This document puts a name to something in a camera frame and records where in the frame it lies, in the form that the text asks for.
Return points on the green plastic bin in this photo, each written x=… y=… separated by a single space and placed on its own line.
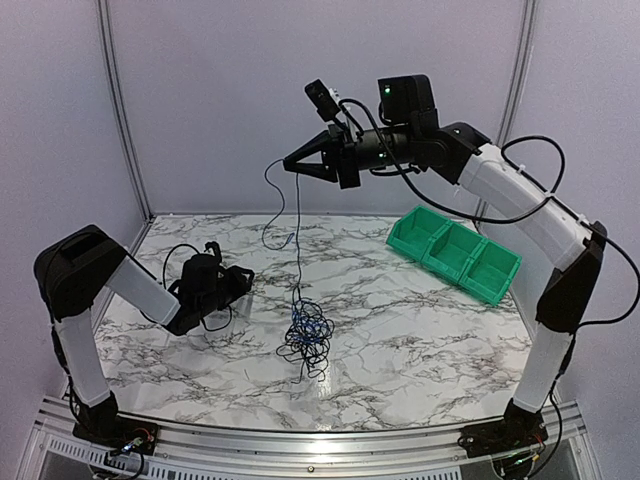
x=452 y=250
x=416 y=231
x=491 y=273

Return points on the green plastic bin left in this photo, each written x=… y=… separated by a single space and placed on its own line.
x=416 y=231

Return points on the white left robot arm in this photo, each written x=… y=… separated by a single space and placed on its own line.
x=89 y=265

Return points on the aluminium corner post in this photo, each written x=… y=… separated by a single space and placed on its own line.
x=117 y=98
x=524 y=50

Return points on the green plastic bin right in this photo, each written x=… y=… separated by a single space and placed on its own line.
x=491 y=273

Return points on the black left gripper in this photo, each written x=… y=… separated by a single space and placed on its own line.
x=238 y=281

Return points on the aluminium right corner post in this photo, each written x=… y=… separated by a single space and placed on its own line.
x=524 y=50

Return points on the aluminium left corner post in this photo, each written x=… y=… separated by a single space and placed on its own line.
x=117 y=98

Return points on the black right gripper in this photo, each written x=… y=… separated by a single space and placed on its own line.
x=329 y=141

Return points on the green plastic bin middle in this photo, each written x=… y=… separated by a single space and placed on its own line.
x=452 y=250

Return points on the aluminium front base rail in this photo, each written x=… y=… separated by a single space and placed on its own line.
x=192 y=451

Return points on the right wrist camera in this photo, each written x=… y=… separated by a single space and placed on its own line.
x=321 y=97

